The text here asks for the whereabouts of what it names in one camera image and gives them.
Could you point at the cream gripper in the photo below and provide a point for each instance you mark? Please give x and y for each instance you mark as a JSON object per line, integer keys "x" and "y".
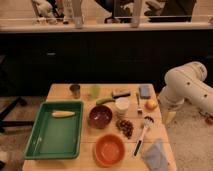
{"x": 168, "y": 115}

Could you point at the black white dish brush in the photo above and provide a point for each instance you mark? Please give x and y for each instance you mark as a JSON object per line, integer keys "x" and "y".
{"x": 148, "y": 122}

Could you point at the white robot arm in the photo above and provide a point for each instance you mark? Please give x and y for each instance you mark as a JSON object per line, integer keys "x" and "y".
{"x": 182, "y": 83}

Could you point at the dark maroon bowl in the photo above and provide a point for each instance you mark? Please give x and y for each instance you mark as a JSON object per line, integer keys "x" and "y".
{"x": 99, "y": 117}

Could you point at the orange red bowl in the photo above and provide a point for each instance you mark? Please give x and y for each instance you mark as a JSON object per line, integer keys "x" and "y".
{"x": 108, "y": 150}

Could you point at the blue sponge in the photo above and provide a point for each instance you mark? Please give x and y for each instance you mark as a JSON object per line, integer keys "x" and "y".
{"x": 144, "y": 92}

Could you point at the grey blue cloth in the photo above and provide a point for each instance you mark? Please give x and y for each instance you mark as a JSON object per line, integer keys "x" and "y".
{"x": 155, "y": 157}

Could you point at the white cup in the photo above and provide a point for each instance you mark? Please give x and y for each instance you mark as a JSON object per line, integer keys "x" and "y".
{"x": 121, "y": 106}

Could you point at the black tan eraser block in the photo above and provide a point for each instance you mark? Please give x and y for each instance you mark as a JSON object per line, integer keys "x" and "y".
{"x": 120, "y": 93}

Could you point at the green cucumber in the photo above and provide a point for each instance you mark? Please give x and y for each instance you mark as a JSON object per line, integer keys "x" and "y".
{"x": 104, "y": 101}

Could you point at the green translucent cup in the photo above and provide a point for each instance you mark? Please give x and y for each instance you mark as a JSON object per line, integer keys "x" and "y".
{"x": 94, "y": 91}

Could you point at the dark metal cup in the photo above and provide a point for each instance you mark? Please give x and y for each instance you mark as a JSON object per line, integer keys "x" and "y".
{"x": 75, "y": 90}

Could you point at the yellow corn cob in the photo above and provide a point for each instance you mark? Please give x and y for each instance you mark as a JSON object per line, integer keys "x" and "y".
{"x": 62, "y": 114}

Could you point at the green plastic tray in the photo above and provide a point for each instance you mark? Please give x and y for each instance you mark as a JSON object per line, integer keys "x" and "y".
{"x": 55, "y": 138}

